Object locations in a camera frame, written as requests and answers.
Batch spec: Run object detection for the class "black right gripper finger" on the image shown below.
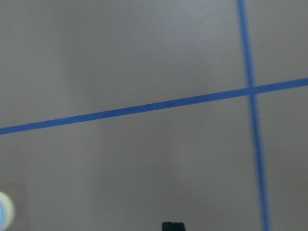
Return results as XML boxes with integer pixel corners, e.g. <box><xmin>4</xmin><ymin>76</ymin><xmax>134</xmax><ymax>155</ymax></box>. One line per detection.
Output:
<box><xmin>173</xmin><ymin>222</ymin><xmax>185</xmax><ymax>231</ymax></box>
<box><xmin>162</xmin><ymin>222</ymin><xmax>173</xmax><ymax>231</ymax></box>

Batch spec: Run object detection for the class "blue bell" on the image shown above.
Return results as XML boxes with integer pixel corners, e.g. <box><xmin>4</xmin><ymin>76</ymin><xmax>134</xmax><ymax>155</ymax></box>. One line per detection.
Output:
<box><xmin>0</xmin><ymin>192</ymin><xmax>15</xmax><ymax>231</ymax></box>

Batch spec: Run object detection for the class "brown paper table cover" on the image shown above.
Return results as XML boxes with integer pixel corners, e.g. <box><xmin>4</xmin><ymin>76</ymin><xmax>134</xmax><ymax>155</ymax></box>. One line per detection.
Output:
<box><xmin>0</xmin><ymin>0</ymin><xmax>308</xmax><ymax>231</ymax></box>

